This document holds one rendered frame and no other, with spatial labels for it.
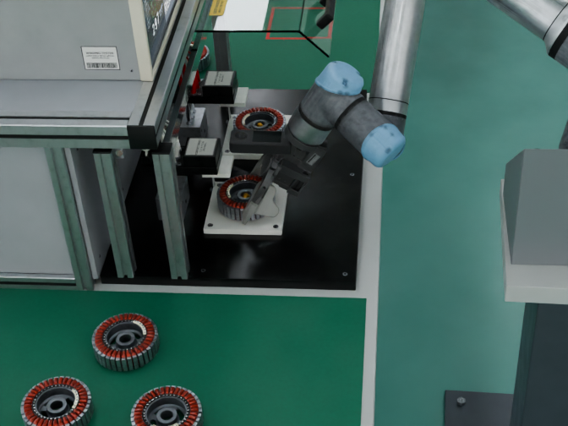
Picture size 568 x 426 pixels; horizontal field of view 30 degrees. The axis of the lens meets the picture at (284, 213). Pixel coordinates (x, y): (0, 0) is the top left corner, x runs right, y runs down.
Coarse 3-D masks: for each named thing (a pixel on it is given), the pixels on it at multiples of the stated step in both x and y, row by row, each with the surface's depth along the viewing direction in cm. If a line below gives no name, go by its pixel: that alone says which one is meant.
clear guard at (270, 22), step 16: (208, 0) 214; (240, 0) 213; (256, 0) 212; (272, 0) 212; (288, 0) 212; (304, 0) 212; (208, 16) 208; (224, 16) 208; (240, 16) 208; (256, 16) 207; (272, 16) 207; (288, 16) 207; (304, 16) 207; (320, 16) 213; (272, 32) 203; (288, 32) 203; (304, 32) 203; (320, 32) 208; (320, 48) 204
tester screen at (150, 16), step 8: (144, 0) 174; (152, 0) 180; (160, 0) 186; (144, 8) 174; (152, 8) 180; (160, 8) 186; (152, 16) 180; (160, 16) 186; (152, 24) 180; (160, 24) 186; (152, 32) 180; (152, 40) 181; (160, 40) 186
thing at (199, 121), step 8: (184, 112) 226; (200, 112) 225; (184, 120) 224; (192, 120) 223; (200, 120) 223; (184, 128) 222; (192, 128) 222; (200, 128) 222; (184, 136) 223; (192, 136) 223; (200, 136) 223; (184, 144) 224
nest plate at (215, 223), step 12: (216, 192) 210; (276, 192) 210; (216, 204) 208; (276, 204) 207; (216, 216) 204; (264, 216) 204; (276, 216) 204; (204, 228) 202; (216, 228) 202; (228, 228) 201; (240, 228) 201; (252, 228) 201; (264, 228) 201; (276, 228) 201
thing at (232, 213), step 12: (228, 180) 207; (240, 180) 207; (252, 180) 207; (228, 192) 204; (240, 192) 206; (252, 192) 206; (228, 204) 202; (240, 204) 201; (228, 216) 203; (240, 216) 202; (252, 216) 202
